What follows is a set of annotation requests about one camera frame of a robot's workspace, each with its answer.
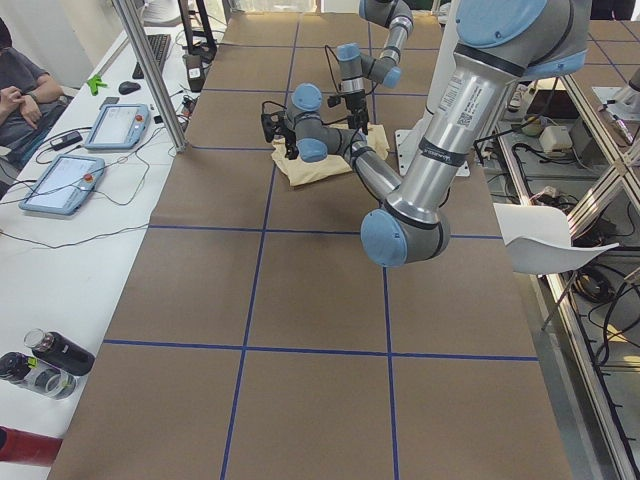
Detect blue teach pendant far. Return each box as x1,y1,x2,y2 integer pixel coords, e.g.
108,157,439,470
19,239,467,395
84,104,150,150

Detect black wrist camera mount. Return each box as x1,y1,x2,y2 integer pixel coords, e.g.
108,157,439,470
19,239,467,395
327,94,344,108
260,110,287,143

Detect black keyboard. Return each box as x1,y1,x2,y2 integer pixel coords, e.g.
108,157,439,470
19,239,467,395
146,33,171,72

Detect black computer mouse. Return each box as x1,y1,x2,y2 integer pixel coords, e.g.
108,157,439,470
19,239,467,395
118,81,141,96

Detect beige long-sleeve printed shirt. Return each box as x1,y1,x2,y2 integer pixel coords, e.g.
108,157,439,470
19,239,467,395
271,124,390,187

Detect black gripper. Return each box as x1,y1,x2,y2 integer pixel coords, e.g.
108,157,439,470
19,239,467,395
344,90,369,134
283,131,298,160

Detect blue teach pendant near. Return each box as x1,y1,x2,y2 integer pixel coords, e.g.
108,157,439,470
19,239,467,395
19,154,106,216

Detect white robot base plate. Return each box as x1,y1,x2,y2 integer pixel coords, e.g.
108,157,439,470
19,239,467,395
394,129,421,176

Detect black thermos bottle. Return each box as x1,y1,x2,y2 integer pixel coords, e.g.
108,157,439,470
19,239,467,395
23,329,95,376

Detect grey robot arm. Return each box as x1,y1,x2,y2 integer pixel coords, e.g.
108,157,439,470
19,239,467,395
335,0,414,134
279,1,591,267

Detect white plastic chair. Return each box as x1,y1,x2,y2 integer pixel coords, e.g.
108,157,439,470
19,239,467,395
493,203,619,275

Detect blue teach pendant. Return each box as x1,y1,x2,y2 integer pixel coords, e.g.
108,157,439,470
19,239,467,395
19,154,106,216
84,104,150,150

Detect clear plastic bottle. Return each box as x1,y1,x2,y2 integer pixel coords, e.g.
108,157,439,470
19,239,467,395
1,352,76,400

